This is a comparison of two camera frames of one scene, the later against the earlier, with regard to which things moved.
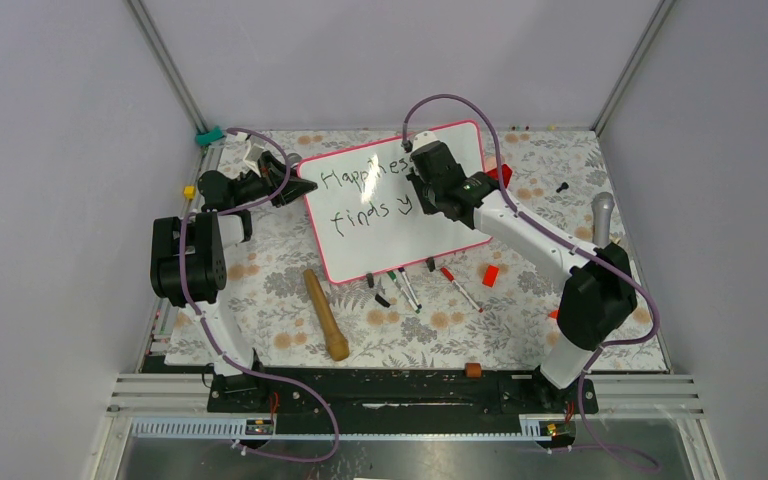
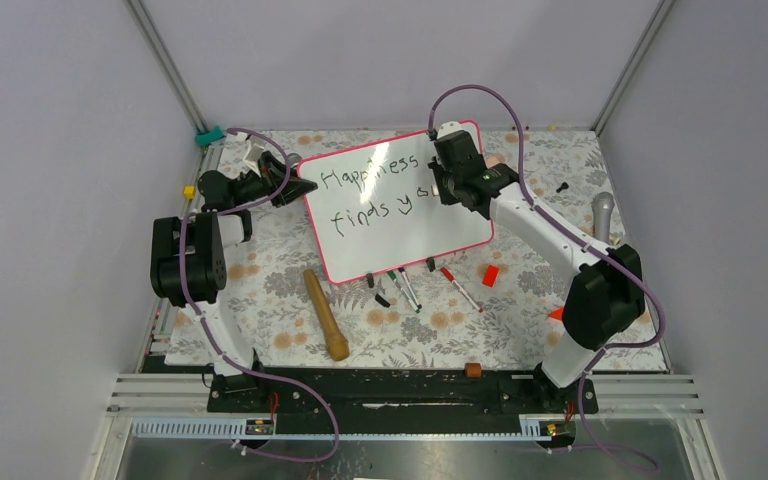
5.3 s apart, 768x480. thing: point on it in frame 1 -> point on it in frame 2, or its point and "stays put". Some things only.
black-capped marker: (410, 289) stays put
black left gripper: (272, 172) stays put
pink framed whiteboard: (368, 209) stays put
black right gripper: (418, 182) -> (445, 195)
